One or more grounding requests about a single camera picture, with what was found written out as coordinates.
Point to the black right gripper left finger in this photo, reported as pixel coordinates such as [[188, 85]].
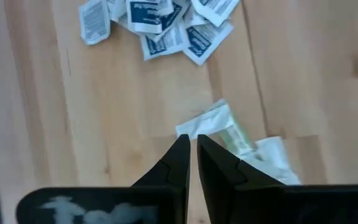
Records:
[[174, 171]]

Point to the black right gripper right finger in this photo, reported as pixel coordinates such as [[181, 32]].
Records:
[[225, 193]]

